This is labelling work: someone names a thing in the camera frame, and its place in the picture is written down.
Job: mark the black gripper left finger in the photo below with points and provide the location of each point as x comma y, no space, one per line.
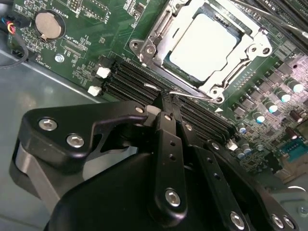
101,113

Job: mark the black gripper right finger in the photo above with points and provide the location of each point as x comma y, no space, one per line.
211,168

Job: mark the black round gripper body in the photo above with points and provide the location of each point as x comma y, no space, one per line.
115,197

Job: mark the metal socket cover frame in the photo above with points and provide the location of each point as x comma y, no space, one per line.
161,51

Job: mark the silver square CPU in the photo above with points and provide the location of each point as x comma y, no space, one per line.
204,45

